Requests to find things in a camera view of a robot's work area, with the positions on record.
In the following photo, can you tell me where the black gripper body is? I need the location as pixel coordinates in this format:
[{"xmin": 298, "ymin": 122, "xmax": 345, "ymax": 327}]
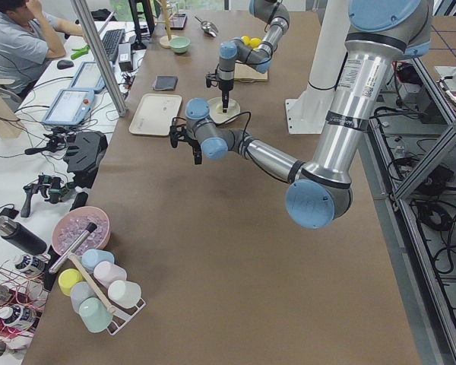
[
  {"xmin": 205, "ymin": 68, "xmax": 235, "ymax": 100},
  {"xmin": 169, "ymin": 117, "xmax": 201, "ymax": 157}
]

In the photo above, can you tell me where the round white plate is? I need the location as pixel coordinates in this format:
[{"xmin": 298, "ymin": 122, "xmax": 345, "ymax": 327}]
[{"xmin": 207, "ymin": 97, "xmax": 242, "ymax": 125}]

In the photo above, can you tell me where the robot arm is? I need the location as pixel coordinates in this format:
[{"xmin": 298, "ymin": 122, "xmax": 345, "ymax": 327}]
[
  {"xmin": 169, "ymin": 1, "xmax": 433, "ymax": 229},
  {"xmin": 206, "ymin": 1, "xmax": 290, "ymax": 113}
]

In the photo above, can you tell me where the cream rabbit tray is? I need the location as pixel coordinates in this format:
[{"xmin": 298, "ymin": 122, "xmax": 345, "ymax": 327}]
[{"xmin": 128, "ymin": 94, "xmax": 182, "ymax": 137}]

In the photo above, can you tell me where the wooden cutting board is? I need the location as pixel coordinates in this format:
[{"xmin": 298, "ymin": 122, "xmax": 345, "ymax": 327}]
[{"xmin": 234, "ymin": 63, "xmax": 268, "ymax": 82}]

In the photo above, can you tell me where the mint green bowl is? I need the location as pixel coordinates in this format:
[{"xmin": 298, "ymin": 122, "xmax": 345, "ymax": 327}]
[{"xmin": 169, "ymin": 36, "xmax": 191, "ymax": 54}]

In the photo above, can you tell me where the silver metal scoop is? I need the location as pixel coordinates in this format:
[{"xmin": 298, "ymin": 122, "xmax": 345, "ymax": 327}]
[{"xmin": 195, "ymin": 16, "xmax": 219, "ymax": 37}]

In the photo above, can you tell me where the folded grey cloth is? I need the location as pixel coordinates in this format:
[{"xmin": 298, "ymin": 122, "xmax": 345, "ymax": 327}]
[{"xmin": 153, "ymin": 75, "xmax": 178, "ymax": 91}]

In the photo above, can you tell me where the upper whole lemon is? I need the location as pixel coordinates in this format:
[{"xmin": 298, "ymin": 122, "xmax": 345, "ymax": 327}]
[{"xmin": 241, "ymin": 35, "xmax": 251, "ymax": 45}]

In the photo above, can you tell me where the whole lemon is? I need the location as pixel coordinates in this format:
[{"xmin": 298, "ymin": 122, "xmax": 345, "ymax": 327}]
[
  {"xmin": 249, "ymin": 37, "xmax": 261, "ymax": 49},
  {"xmin": 241, "ymin": 35, "xmax": 251, "ymax": 45}
]

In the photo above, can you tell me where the lower whole lemon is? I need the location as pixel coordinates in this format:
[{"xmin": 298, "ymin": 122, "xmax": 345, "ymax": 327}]
[{"xmin": 249, "ymin": 37, "xmax": 261, "ymax": 49}]

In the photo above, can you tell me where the wooden stand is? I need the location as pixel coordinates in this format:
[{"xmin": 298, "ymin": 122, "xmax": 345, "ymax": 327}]
[{"xmin": 155, "ymin": 0, "xmax": 178, "ymax": 49}]

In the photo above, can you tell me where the blue teach pendant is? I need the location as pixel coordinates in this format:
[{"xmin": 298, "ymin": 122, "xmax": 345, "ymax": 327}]
[{"xmin": 41, "ymin": 87, "xmax": 95, "ymax": 126}]

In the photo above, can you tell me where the black keyboard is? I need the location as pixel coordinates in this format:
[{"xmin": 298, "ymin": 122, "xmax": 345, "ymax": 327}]
[{"xmin": 102, "ymin": 29, "xmax": 125, "ymax": 63}]

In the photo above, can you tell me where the metal scoop with black tip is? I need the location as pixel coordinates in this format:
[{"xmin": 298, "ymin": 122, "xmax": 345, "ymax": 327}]
[{"xmin": 48, "ymin": 222, "xmax": 97, "ymax": 275}]

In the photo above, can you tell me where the black computer mouse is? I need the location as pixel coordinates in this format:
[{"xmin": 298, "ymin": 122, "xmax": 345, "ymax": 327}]
[{"xmin": 56, "ymin": 59, "xmax": 74, "ymax": 70}]

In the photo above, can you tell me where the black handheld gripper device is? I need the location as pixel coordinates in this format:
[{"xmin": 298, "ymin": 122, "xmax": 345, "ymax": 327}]
[{"xmin": 21, "ymin": 174, "xmax": 76, "ymax": 217}]

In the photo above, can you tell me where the pink bowl of ice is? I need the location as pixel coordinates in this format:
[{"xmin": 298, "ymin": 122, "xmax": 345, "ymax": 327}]
[{"xmin": 52, "ymin": 206, "xmax": 110, "ymax": 256}]

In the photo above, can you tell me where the blue cup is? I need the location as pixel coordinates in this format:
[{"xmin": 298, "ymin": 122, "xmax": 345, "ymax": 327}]
[{"xmin": 81, "ymin": 249, "xmax": 115, "ymax": 273}]

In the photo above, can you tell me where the pink cup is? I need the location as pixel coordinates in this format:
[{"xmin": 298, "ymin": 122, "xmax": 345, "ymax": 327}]
[{"xmin": 93, "ymin": 261, "xmax": 127, "ymax": 289}]

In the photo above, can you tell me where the white cup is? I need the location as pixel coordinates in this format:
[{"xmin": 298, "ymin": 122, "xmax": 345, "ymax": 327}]
[{"xmin": 108, "ymin": 280, "xmax": 141, "ymax": 308}]

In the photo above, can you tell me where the yellow cup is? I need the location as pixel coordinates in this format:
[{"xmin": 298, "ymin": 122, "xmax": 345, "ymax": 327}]
[{"xmin": 58, "ymin": 268, "xmax": 84, "ymax": 297}]

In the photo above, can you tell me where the seated person in grey shirt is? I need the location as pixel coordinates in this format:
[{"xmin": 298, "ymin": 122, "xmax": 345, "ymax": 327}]
[{"xmin": 0, "ymin": 0, "xmax": 84, "ymax": 97}]

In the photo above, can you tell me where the grey cup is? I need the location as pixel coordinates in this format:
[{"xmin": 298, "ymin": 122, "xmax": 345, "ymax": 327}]
[{"xmin": 70, "ymin": 281, "xmax": 96, "ymax": 314}]

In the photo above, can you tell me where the black thermos bottle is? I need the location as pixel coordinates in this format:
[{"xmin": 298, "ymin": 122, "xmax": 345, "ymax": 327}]
[{"xmin": 0, "ymin": 215, "xmax": 47, "ymax": 255}]

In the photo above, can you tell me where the mint green cup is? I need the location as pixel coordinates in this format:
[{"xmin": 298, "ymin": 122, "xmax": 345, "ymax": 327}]
[{"xmin": 78, "ymin": 297, "xmax": 113, "ymax": 333}]

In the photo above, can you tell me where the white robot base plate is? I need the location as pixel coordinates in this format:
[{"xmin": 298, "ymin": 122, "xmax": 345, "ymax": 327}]
[{"xmin": 284, "ymin": 86, "xmax": 334, "ymax": 135}]

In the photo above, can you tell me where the aluminium frame post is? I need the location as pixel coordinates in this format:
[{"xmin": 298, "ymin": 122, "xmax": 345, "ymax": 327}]
[{"xmin": 71, "ymin": 0, "xmax": 128, "ymax": 117}]

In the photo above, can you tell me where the white wire cup rack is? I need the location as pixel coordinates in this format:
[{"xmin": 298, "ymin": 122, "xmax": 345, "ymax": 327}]
[{"xmin": 68, "ymin": 253, "xmax": 147, "ymax": 336}]

